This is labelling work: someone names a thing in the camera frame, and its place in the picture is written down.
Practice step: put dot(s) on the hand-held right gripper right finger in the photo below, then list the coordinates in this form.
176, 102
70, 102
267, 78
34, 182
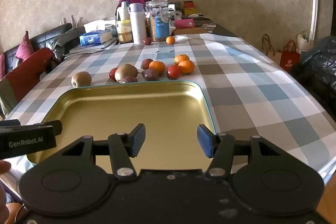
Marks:
205, 142

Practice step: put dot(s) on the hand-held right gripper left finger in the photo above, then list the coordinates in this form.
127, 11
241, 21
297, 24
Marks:
137, 141

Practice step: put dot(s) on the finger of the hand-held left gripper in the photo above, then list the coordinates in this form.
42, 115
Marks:
58, 128

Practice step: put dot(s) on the gold metal tin tray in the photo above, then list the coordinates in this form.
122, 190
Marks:
131, 108

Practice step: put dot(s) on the small brown kiwi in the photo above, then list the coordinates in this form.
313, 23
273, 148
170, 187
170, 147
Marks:
81, 79

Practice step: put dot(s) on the purple passion fruit with stem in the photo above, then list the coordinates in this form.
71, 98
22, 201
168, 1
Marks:
151, 75

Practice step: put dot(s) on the large brown kiwi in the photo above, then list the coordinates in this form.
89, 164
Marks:
126, 72

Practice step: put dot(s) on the small red fruit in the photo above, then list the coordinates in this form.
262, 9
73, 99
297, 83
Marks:
113, 74

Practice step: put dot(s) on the orange tangerine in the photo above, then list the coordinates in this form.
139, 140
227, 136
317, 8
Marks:
187, 67
181, 58
157, 67
170, 40

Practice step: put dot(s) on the red round fruit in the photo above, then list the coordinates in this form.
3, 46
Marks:
173, 72

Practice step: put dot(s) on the person's left hand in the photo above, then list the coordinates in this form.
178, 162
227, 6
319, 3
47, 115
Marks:
4, 167

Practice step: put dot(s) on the checked tablecloth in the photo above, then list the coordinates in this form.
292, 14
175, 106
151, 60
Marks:
236, 87

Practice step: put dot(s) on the red chair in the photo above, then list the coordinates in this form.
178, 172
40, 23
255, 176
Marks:
23, 74

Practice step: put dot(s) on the orange-brown round object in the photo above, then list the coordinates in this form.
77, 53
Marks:
14, 211

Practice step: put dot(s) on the grey jacket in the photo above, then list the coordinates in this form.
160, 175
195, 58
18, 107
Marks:
65, 41

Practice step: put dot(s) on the magenta cushion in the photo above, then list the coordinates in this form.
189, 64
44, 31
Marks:
25, 45

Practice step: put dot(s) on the black leather sofa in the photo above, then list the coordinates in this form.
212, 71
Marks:
44, 37

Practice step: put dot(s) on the blue tissue box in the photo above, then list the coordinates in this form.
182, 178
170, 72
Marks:
94, 38

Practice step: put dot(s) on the bundle of grey rods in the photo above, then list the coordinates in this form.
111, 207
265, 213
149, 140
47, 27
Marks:
71, 21

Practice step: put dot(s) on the glass jar with yellow lid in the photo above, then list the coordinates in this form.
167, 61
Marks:
124, 32

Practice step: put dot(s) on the beige paper bag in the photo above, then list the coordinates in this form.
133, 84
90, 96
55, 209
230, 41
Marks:
270, 52

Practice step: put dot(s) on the wooden board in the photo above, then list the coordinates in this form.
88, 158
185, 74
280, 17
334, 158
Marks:
187, 30

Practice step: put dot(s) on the white bottle with purple lid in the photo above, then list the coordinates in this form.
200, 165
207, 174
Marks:
137, 27

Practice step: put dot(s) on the red paper bag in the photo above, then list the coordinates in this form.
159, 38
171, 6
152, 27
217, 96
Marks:
288, 60

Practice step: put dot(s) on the glass jar with blue label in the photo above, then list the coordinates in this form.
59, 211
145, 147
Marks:
158, 24

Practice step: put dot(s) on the pink pencil case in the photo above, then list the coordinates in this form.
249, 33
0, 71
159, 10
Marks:
183, 23

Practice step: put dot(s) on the dark plastic bag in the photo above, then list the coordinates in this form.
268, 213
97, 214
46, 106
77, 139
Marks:
317, 66

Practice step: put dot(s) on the orange and yellow box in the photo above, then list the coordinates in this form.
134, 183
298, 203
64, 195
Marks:
189, 6

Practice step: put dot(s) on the white paper bag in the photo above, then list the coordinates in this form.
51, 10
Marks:
305, 43

